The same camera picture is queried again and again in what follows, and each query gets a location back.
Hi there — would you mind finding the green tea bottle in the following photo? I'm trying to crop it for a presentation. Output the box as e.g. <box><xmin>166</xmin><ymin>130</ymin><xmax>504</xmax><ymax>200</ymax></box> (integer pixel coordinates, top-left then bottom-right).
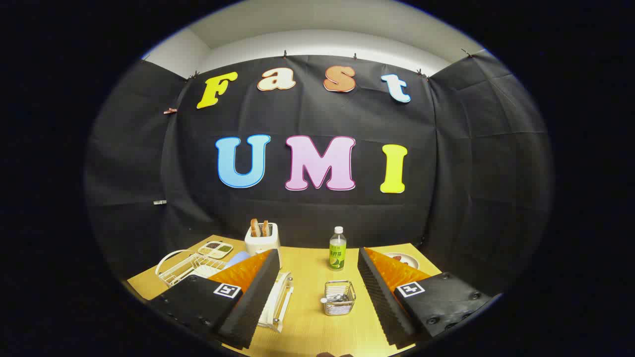
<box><xmin>329</xmin><ymin>227</ymin><xmax>347</xmax><ymax>271</ymax></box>

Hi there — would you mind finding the white toaster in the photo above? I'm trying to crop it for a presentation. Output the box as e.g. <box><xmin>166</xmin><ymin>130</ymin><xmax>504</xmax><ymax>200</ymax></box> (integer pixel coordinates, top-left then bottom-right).
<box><xmin>244</xmin><ymin>222</ymin><xmax>282</xmax><ymax>268</ymax></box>

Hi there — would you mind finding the white wire dish rack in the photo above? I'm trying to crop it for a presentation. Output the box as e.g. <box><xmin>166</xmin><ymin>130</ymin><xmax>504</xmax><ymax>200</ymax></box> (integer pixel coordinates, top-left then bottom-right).
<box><xmin>155</xmin><ymin>249</ymin><xmax>294</xmax><ymax>333</ymax></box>

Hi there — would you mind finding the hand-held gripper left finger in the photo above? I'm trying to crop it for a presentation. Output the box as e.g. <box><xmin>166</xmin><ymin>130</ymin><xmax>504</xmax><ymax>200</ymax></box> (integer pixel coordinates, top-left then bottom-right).
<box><xmin>148</xmin><ymin>249</ymin><xmax>281</xmax><ymax>351</ymax></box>

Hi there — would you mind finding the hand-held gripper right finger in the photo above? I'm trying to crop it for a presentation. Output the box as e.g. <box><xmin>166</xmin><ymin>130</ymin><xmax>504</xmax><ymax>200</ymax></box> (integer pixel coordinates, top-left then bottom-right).
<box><xmin>357</xmin><ymin>247</ymin><xmax>493</xmax><ymax>349</ymax></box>

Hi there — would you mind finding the white divided seasoning tray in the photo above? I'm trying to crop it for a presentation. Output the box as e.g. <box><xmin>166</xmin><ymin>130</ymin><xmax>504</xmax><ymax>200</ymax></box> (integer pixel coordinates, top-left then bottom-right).
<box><xmin>197</xmin><ymin>241</ymin><xmax>234</xmax><ymax>259</ymax></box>

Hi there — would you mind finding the small white dish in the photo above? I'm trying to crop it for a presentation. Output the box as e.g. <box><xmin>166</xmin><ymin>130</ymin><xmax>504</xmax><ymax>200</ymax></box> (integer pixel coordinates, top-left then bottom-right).
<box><xmin>382</xmin><ymin>252</ymin><xmax>420</xmax><ymax>270</ymax></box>

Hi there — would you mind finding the black backdrop cloth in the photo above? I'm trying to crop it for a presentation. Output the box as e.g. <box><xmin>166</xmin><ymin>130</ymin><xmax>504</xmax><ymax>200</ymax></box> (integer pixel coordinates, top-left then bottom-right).
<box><xmin>84</xmin><ymin>50</ymin><xmax>554</xmax><ymax>298</ymax></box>

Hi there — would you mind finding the blue plate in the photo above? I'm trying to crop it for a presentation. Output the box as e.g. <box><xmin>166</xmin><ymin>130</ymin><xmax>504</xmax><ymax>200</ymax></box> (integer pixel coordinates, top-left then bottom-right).
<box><xmin>224</xmin><ymin>251</ymin><xmax>252</xmax><ymax>269</ymax></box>

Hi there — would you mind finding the metal wire basket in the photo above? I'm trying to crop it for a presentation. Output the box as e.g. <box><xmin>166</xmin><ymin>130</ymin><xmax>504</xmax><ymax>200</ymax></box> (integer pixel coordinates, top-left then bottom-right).
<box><xmin>321</xmin><ymin>280</ymin><xmax>356</xmax><ymax>316</ymax></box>

